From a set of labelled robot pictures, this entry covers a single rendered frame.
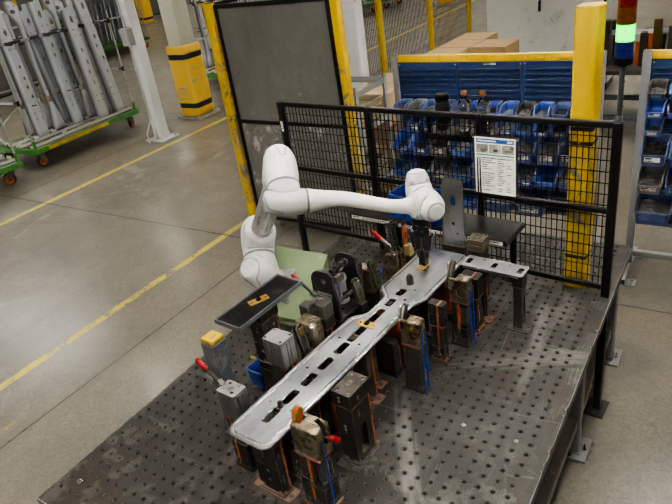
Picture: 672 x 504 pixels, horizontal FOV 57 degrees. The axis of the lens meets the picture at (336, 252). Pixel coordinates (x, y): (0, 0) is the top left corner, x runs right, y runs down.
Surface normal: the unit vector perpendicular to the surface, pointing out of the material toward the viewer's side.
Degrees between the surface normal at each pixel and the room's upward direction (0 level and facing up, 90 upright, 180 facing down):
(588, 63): 92
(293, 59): 90
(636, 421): 0
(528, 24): 90
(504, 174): 90
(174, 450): 0
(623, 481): 0
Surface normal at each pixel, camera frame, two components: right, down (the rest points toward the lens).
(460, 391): -0.14, -0.87
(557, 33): -0.52, 0.46
